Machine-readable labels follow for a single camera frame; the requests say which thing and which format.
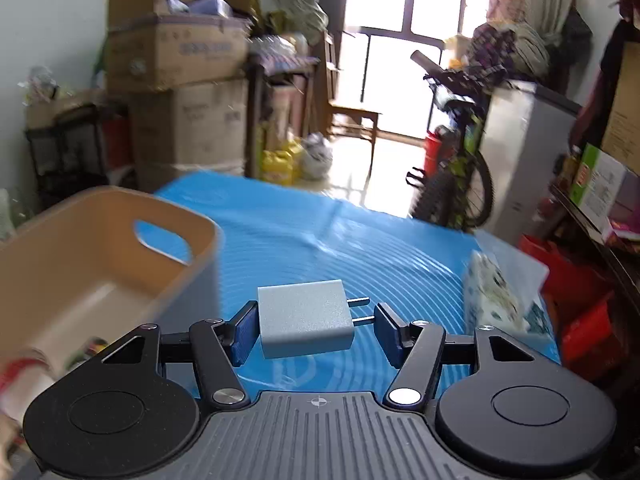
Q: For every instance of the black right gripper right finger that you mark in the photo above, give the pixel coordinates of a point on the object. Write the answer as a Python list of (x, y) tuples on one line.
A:
[(418, 350)]

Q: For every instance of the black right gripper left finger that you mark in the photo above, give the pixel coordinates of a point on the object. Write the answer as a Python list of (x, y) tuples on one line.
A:
[(129, 374)]

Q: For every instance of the white usb wall charger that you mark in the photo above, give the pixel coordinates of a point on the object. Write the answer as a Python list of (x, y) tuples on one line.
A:
[(306, 318)]

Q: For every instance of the beige plastic storage bin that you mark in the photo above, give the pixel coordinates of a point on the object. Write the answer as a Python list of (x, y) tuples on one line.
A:
[(95, 267)]

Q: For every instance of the patterned tissue box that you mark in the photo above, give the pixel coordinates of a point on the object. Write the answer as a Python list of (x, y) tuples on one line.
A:
[(489, 300)]

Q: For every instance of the blue silicone measuring mat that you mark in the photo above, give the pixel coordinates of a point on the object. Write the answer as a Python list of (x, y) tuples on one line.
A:
[(273, 236)]

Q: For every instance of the green children's bicycle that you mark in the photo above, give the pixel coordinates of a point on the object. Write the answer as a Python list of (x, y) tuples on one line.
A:
[(461, 194)]

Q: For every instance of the yellow oil jug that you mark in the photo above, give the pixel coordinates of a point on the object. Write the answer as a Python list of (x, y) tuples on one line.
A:
[(282, 167)]

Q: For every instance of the white plastic bag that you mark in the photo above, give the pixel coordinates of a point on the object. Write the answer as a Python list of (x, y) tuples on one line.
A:
[(317, 157)]

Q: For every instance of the large wrapped cardboard box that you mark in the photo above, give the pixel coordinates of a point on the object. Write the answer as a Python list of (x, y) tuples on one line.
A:
[(192, 128)]

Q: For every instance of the wooden chair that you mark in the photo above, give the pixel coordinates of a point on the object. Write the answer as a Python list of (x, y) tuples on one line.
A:
[(356, 120)]

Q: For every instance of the black metal rack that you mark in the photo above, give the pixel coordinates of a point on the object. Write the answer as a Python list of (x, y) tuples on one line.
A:
[(67, 156)]

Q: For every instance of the green white gift box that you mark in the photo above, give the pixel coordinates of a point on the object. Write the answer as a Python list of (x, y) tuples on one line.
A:
[(606, 191)]

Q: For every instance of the white grey cabinet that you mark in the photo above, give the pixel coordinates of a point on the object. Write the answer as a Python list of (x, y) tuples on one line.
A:
[(527, 129)]

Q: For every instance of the upper brown cardboard box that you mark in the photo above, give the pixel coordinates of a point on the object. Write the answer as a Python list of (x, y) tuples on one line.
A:
[(158, 45)]

